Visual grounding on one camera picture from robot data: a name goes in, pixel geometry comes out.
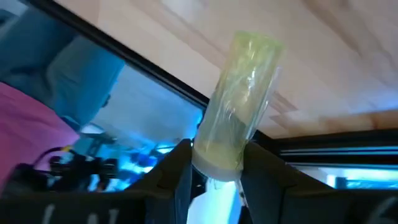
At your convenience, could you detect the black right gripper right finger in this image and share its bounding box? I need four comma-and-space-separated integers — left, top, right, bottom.
239, 141, 398, 224

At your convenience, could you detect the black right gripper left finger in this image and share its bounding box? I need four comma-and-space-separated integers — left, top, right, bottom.
0, 138, 195, 224

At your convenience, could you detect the person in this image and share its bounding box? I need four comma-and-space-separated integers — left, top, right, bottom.
0, 81, 81, 190

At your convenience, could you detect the green medicine bottle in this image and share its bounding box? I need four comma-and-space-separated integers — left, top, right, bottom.
191, 30, 286, 183

